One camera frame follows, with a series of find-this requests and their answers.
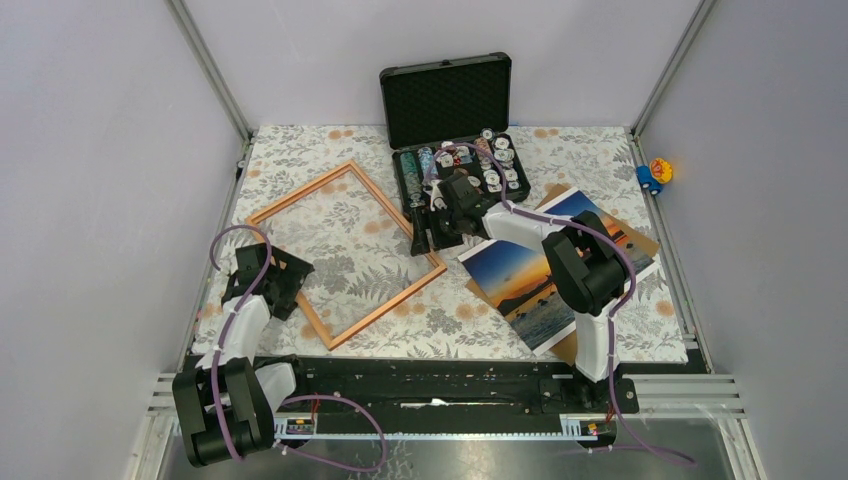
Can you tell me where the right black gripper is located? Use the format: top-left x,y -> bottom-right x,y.
409,205 -> 464,258

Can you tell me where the orange wooden picture frame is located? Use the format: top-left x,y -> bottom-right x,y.
246,160 -> 447,350

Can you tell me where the sunset landscape photo print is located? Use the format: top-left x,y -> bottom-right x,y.
457,187 -> 659,357

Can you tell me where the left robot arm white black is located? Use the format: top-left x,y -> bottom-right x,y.
172,244 -> 314,468

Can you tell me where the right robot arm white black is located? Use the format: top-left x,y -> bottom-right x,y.
429,174 -> 637,412

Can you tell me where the green poker chip stack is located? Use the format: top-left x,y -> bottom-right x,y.
400,152 -> 424,208

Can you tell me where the blue poker chip stack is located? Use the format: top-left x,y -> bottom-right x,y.
417,147 -> 437,176

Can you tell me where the pink poker chip stack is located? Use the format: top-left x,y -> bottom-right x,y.
473,137 -> 494,165

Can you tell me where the black poker chip case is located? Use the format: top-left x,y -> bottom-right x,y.
379,52 -> 531,236

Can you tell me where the brown cardboard backing board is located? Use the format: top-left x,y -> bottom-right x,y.
465,184 -> 662,369

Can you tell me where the blue yellow toy car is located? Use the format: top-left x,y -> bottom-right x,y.
636,158 -> 673,196

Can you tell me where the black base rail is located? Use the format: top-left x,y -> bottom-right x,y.
253,355 -> 639,443

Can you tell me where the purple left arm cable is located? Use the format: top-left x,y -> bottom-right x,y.
208,225 -> 391,475

